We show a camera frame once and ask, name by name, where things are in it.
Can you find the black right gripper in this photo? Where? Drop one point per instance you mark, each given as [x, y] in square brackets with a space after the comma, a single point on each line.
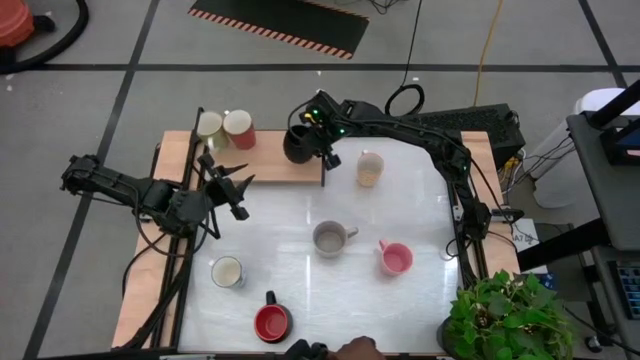
[325, 120]

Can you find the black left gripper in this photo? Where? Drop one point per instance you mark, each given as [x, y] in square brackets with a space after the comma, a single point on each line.
[222, 192]

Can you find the all black mug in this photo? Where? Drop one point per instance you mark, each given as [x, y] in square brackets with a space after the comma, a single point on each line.
[295, 152]

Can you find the orange-red tall mug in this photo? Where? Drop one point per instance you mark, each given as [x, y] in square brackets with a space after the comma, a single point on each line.
[239, 122]

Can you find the cream mug with green pattern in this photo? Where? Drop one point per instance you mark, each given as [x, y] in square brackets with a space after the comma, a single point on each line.
[210, 125]

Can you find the yellow dotted mug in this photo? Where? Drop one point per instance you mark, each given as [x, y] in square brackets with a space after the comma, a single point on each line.
[370, 167]

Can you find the beige grey mug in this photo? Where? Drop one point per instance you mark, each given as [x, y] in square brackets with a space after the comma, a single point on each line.
[330, 240]

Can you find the pink mug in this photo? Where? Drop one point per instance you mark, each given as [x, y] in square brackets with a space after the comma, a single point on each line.
[396, 259]

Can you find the black mug with red inside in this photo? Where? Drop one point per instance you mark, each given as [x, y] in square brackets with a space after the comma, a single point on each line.
[272, 324]

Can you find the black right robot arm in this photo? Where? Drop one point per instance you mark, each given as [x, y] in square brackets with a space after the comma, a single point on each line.
[400, 130]

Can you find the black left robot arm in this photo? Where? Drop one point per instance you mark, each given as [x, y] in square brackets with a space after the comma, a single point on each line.
[115, 185]

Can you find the yellow tag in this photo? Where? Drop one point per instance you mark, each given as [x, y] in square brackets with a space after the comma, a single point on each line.
[308, 118]

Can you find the black mat with striped edge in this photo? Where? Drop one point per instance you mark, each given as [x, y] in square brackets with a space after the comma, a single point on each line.
[280, 20]

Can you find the black computer case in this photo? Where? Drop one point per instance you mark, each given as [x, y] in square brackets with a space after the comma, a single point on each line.
[475, 120]

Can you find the black handheld object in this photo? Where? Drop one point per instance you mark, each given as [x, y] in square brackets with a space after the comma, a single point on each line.
[305, 351]

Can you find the person's hand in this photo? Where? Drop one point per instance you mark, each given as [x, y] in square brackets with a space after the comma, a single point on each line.
[357, 350]

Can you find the white paper sheet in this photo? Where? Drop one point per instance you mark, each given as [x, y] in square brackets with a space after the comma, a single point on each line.
[525, 239]

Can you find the green leafy potted plant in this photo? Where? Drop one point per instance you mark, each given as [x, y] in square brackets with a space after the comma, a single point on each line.
[505, 315]

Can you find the orange vacuum canister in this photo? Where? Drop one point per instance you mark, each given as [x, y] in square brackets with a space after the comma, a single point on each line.
[12, 22]

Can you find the blue box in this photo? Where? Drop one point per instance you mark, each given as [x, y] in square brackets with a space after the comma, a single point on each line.
[549, 281]

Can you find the white bin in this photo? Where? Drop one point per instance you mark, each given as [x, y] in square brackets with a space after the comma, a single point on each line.
[595, 100]

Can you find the grey equipment cart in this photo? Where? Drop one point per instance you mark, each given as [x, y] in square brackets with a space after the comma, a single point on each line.
[615, 200]

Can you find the black keyboard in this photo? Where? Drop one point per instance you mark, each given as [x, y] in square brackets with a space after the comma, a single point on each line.
[631, 292]

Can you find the wooden shelf with black frame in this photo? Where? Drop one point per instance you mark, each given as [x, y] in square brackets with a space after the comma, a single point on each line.
[270, 160]

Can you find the black metal rig frame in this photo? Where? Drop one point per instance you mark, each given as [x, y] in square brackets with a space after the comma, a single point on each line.
[180, 305]

